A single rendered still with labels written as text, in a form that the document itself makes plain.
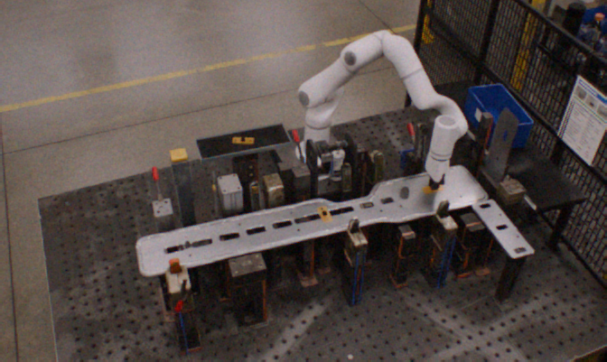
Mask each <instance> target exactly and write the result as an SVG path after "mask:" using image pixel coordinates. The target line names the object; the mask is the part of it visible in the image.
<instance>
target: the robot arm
mask: <svg viewBox="0 0 607 362"><path fill-rule="evenodd" d="M382 56H386V59H387V60H390V61H391V62H392V63H393V64H394V66H395V68H396V70H397V73H398V75H399V77H400V78H401V80H402V82H403V85H405V87H406V90H407V91H408V93H409V95H410V97H411V99H412V101H413V103H414V104H415V106H416V107H418V108H419V109H427V108H435V109H437V110H438V111H440V113H441V114H442V116H439V117H437V118H436V119H435V124H434V134H433V140H432V144H430V149H429V153H428V156H427V159H426V163H425V169H426V170H427V172H428V173H429V182H428V186H429V187H430V186H433V187H431V190H438V189H439V185H441V186H442V185H444V180H446V179H447V176H448V171H449V159H450V158H451V156H452V151H453V145H454V143H455V142H456V140H457V138H460V137H461V136H463V135H464V134H465V133H466V132H467V129H468V127H467V123H466V120H465V118H464V116H463V114H462V111H461V109H460V108H459V107H458V106H456V104H455V103H454V102H452V100H451V99H449V98H448V97H444V96H441V95H439V94H437V93H436V92H435V91H434V88H433V86H432V83H430V81H429V79H428V77H427V76H426V74H425V70H424V68H423V66H422V64H421V63H420V61H419V59H418V58H417V55H416V54H415V52H414V50H413V48H412V46H411V45H410V42H409V41H408V40H407V39H405V38H402V37H400V36H396V35H391V34H390V32H386V31H382V32H374V33H372V34H370V35H368V36H366V37H364V38H361V39H358V40H356V41H355V42H353V43H352V44H351V45H348V46H347V47H346V48H344V49H343V50H342V51H341V57H340V58H339V59H338V60H337V61H336V62H334V63H333V64H332V65H331V66H330V67H328V68H327V69H325V71H323V72H322V73H319V74H318V75H316V76H314V77H313V78H311V79H309V80H306V81H305V82H304V83H303V85H302V86H301V87H300V88H299V90H298V99H299V101H300V103H301V104H302V105H303V106H304V107H309V108H308V109H306V112H305V118H304V132H303V142H301V143H300V146H301V149H302V154H303V156H304V159H305V142H306V140H310V138H312V140H313V142H318V141H323V140H326V142H327V143H329V135H330V126H331V116H332V112H333V110H334V108H336V107H337V106H338V104H339V103H340V101H341V97H342V94H343V91H344V85H345V83H346V82H348V81H350V80H351V79H353V78H354V77H355V76H356V75H357V74H358V73H359V71H360V68H361V67H364V66H365V65H367V64H369V63H371V62H372V61H374V60H378V59H380V58H382Z"/></svg>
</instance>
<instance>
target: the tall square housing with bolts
mask: <svg viewBox="0 0 607 362"><path fill-rule="evenodd" d="M218 187H219V203H220V205H221V211H222V218H231V217H235V216H240V215H242V212H244V210H243V198H242V187H241V185H240V182H239V178H238V177H237V174H230V175H226V176H220V177H218ZM236 234H239V233H237V232H235V233H231V234H227V235H224V240H225V241H227V240H229V236H233V235H236Z"/></svg>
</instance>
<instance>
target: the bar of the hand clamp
mask: <svg viewBox="0 0 607 362"><path fill-rule="evenodd" d="M428 131H429V130H428V129H427V128H426V123H425V122H423V123H418V124H416V141H415V156H416V162H417V160H418V157H419V152H421V155H422V158H421V160H422V161H424V158H425V137H426V134H427V133H428Z"/></svg>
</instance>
